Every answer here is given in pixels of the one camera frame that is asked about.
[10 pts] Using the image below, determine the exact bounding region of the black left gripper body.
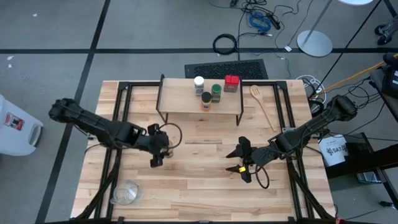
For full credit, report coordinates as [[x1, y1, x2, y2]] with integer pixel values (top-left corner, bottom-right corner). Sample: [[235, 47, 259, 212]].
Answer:
[[143, 123, 169, 169]]

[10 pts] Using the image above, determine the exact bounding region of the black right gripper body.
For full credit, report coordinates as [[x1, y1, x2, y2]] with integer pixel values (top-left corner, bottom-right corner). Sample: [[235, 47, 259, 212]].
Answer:
[[247, 144, 279, 171]]

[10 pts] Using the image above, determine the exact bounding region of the orange turmeric bottle black cap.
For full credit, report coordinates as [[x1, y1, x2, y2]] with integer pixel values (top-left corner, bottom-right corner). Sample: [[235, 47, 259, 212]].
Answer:
[[200, 91, 213, 112]]

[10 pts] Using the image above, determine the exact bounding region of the oregano jar green lid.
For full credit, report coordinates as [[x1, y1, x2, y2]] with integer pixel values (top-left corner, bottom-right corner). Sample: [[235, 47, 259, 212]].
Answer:
[[211, 83, 223, 103]]

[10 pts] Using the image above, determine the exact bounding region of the bagel sesame jar white lid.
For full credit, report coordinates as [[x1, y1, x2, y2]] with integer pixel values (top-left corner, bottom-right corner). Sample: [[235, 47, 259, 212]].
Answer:
[[193, 76, 205, 96]]

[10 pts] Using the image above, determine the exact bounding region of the red smoked paprika tin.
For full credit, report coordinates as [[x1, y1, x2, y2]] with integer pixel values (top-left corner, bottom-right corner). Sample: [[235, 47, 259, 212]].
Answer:
[[223, 75, 241, 93]]

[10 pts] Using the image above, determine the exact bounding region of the black keyboard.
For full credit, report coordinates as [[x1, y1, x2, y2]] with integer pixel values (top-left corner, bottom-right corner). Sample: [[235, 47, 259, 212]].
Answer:
[[184, 58, 269, 80]]

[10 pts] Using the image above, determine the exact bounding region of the black side table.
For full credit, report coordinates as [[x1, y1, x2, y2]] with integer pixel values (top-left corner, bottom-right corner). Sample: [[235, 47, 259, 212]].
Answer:
[[323, 132, 398, 206]]

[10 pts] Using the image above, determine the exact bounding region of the grey round-base lamp stand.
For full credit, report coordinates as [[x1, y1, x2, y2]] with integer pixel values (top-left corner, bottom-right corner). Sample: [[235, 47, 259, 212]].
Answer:
[[297, 0, 334, 58]]

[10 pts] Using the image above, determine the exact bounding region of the black power strip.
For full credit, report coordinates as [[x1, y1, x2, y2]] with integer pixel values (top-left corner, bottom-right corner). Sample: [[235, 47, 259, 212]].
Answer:
[[267, 14, 282, 31]]

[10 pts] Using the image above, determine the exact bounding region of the thin black slanted pole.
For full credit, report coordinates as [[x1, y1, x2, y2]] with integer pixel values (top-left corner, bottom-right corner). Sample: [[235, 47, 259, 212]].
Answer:
[[318, 0, 383, 88]]

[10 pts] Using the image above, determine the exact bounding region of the white plastic bin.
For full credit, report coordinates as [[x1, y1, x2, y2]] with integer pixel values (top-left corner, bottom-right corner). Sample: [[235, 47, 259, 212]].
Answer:
[[0, 94, 44, 157]]

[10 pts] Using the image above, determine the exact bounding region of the black wheeled chair base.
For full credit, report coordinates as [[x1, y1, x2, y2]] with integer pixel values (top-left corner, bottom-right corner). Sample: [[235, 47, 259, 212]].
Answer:
[[374, 23, 398, 47]]

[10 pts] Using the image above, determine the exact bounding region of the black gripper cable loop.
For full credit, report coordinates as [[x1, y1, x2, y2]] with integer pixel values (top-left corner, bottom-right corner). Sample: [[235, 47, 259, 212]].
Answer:
[[158, 123, 183, 150], [245, 164, 271, 190]]

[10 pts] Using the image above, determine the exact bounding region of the wooden shelf black metal frame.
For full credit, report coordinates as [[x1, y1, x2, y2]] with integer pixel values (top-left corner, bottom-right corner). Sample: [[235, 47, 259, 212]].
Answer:
[[156, 73, 244, 127]]

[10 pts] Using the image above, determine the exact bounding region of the black metal table frame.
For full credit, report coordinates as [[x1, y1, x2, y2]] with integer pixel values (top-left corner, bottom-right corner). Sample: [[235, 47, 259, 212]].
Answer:
[[74, 80, 336, 224]]

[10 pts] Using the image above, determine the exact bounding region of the white coiled cable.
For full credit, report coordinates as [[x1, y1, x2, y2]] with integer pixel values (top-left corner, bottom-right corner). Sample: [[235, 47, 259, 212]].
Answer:
[[295, 74, 327, 105]]

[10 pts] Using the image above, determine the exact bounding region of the black coiled cable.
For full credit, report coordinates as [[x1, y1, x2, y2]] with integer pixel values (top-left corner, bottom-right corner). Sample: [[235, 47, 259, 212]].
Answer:
[[212, 33, 239, 56]]

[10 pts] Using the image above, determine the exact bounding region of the yellow cable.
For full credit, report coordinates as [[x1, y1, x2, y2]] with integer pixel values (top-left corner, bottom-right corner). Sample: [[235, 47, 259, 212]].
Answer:
[[309, 52, 398, 99]]

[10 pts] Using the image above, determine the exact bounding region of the blue coiled cable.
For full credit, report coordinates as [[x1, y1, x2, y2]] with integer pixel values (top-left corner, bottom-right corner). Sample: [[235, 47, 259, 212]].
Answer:
[[248, 11, 272, 33]]

